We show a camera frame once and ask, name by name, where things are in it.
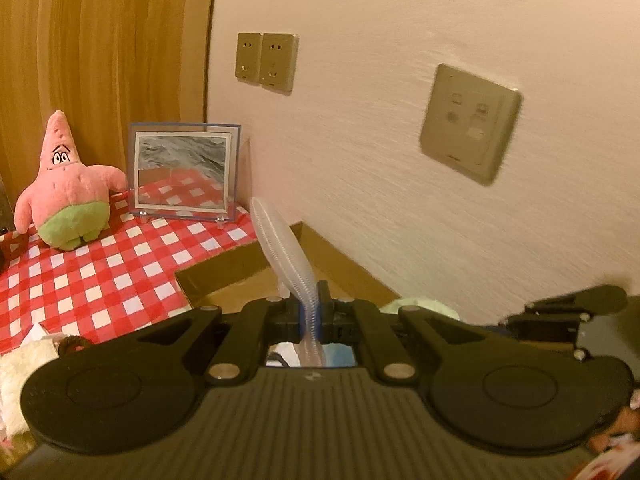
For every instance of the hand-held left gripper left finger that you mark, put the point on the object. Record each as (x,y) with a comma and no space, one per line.
(287,321)

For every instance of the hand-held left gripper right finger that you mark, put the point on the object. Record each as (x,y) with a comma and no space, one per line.
(326,317)

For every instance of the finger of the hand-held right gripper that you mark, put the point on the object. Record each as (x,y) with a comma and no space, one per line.
(542,327)
(580,299)

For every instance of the white face mask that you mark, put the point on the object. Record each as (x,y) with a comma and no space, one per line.
(282,250)

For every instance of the cardboard box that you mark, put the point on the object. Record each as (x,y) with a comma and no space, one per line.
(235,270)

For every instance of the brown hair scrunchie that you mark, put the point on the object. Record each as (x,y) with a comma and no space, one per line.
(74,344)

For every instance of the white fluffy cloth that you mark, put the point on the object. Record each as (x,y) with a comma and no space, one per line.
(22,385)

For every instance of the person's right hand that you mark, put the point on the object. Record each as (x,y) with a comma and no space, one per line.
(625,417)

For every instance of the red white patterned cloth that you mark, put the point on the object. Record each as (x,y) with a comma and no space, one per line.
(617,462)

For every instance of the red checkered tablecloth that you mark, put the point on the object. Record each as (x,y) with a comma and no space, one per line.
(115,270)

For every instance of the pink starfish plush toy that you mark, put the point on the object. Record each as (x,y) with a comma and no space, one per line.
(70,185)

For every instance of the wooden wardrobe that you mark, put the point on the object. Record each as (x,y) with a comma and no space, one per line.
(100,35)

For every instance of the clear picture frame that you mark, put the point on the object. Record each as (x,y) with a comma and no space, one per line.
(182,170)

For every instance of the large gold wall socket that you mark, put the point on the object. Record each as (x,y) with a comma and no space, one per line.
(467,125)

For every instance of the small gold wall socket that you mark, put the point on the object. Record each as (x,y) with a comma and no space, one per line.
(248,57)
(277,62)

